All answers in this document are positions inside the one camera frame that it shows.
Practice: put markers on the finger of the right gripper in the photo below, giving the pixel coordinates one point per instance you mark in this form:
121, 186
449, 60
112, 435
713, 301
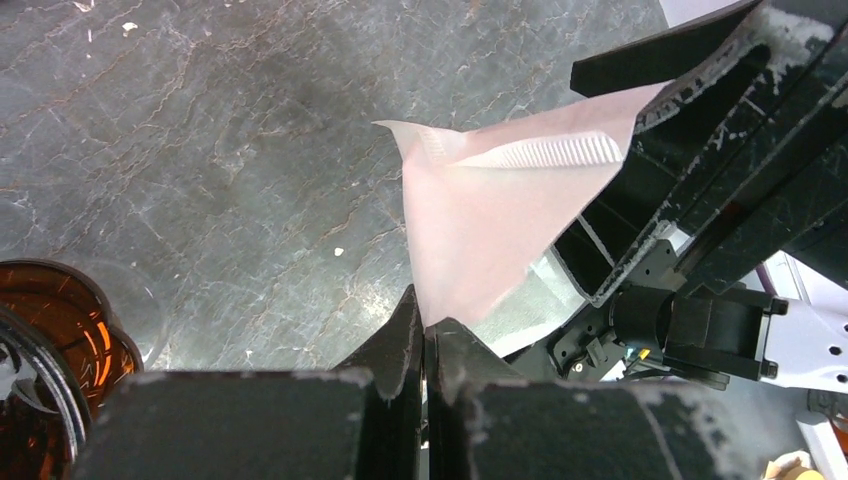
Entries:
696, 29

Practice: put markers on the small glass beaker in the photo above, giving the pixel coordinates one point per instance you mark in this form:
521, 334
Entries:
135, 303

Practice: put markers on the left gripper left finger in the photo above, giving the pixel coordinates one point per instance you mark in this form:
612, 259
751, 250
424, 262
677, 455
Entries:
390, 440

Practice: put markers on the brown transparent dripper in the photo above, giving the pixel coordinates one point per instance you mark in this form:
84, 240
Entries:
63, 351

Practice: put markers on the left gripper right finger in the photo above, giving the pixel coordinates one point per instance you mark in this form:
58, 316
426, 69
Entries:
458, 366

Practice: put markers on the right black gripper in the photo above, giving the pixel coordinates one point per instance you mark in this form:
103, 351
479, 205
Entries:
746, 154

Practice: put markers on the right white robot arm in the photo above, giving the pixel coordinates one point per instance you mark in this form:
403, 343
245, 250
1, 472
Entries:
703, 337

